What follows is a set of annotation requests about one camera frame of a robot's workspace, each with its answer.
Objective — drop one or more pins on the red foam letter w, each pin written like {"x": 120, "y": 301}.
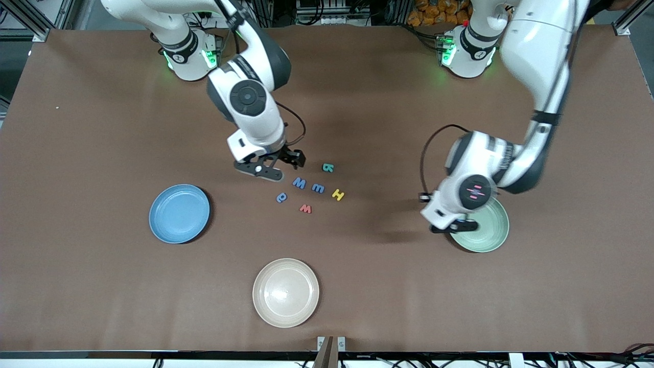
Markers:
{"x": 305, "y": 209}

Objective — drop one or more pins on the blue foam capital W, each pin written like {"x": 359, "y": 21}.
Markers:
{"x": 299, "y": 183}

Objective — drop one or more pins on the beige plate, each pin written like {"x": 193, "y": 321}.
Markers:
{"x": 285, "y": 293}

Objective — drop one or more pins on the blue plate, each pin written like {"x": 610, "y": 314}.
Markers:
{"x": 179, "y": 214}

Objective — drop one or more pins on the blue foam letter a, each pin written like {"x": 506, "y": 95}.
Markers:
{"x": 283, "y": 198}

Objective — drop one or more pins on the aluminium frame post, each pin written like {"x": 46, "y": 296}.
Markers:
{"x": 629, "y": 18}
{"x": 36, "y": 20}

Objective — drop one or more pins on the bag of oranges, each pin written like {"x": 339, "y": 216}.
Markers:
{"x": 439, "y": 11}

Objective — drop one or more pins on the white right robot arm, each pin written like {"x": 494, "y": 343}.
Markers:
{"x": 255, "y": 122}

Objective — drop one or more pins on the black table edge rail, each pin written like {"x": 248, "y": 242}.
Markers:
{"x": 153, "y": 354}

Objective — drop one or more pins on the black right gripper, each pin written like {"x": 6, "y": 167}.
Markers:
{"x": 284, "y": 154}

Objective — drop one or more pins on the brown camera strut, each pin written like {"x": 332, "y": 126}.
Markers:
{"x": 324, "y": 355}

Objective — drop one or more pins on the small metal bracket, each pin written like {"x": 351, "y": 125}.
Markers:
{"x": 341, "y": 343}

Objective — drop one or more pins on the metal equipment rack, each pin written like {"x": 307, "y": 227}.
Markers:
{"x": 327, "y": 11}

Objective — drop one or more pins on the blue foam small m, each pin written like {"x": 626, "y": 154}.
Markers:
{"x": 318, "y": 188}

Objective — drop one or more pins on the teal foam letter b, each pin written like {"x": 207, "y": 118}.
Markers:
{"x": 328, "y": 167}

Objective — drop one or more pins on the yellow foam letter H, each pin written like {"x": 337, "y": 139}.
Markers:
{"x": 337, "y": 194}

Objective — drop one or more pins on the white power strip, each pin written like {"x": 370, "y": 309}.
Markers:
{"x": 222, "y": 9}

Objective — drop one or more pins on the green plate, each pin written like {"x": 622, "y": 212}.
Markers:
{"x": 490, "y": 235}

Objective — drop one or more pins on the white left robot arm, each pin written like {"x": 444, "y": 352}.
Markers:
{"x": 536, "y": 51}

